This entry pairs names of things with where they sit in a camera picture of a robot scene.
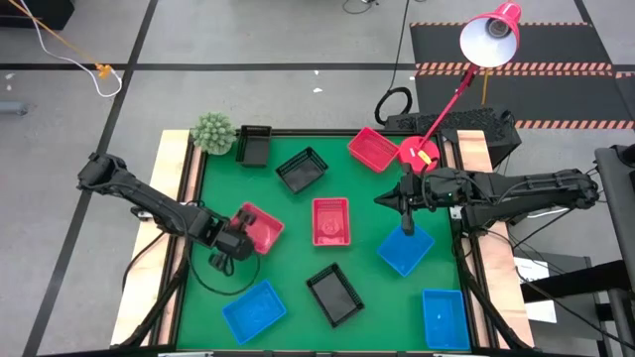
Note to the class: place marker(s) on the green artificial plant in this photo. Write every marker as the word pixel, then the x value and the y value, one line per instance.
pixel 214 133

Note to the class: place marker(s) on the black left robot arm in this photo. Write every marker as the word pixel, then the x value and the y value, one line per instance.
pixel 149 203

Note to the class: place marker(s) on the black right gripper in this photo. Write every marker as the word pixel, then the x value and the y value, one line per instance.
pixel 419 192

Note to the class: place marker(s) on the black box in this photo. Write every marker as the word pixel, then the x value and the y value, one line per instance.
pixel 35 12

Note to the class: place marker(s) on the light wooden board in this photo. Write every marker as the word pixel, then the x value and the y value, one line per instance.
pixel 473 149
pixel 166 158

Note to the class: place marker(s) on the red desk lamp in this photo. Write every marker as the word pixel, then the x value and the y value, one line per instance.
pixel 414 149

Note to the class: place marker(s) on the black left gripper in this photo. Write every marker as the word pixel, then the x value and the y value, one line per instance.
pixel 237 244

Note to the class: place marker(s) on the white paper sheet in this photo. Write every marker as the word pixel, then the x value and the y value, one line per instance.
pixel 531 268

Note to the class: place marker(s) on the grey metal tube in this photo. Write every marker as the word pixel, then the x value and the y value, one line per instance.
pixel 12 108

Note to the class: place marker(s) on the black plastic mesh basket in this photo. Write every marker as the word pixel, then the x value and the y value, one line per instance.
pixel 301 169
pixel 335 294
pixel 254 146

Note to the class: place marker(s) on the blue plastic basket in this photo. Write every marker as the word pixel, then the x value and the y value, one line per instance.
pixel 406 250
pixel 445 319
pixel 254 311

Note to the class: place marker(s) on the black perforated computer case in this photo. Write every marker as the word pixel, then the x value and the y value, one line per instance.
pixel 476 121

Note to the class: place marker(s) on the black hazard-striped floor mat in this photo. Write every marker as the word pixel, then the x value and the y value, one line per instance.
pixel 546 47
pixel 546 96

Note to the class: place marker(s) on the red plastic mesh basket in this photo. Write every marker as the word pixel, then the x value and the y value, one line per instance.
pixel 373 149
pixel 268 233
pixel 331 221

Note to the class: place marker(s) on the green table mat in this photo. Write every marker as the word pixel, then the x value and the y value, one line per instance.
pixel 292 253

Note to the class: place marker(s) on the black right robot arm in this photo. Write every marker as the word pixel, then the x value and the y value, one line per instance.
pixel 521 191

